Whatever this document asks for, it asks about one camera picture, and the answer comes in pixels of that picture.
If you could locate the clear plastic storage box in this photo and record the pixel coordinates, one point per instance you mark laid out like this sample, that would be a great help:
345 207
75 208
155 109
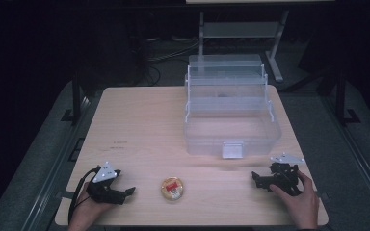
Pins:
231 128

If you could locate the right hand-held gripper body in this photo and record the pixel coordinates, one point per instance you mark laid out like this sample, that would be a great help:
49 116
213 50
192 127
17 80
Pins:
282 179

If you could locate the metal stand frame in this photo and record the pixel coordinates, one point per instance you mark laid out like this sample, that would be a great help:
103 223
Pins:
242 30

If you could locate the black metal post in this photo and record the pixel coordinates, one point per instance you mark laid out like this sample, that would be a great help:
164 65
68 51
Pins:
342 96
76 99

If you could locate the round container with red label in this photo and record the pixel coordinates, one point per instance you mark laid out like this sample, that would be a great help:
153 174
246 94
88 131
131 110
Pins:
172 188

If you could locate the person's left hand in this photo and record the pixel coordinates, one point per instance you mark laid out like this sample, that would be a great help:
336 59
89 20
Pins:
88 213

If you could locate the person's right hand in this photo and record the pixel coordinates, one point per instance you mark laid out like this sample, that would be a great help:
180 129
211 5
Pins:
302 207

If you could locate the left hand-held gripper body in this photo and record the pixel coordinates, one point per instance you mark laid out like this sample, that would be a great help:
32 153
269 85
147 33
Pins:
104 191

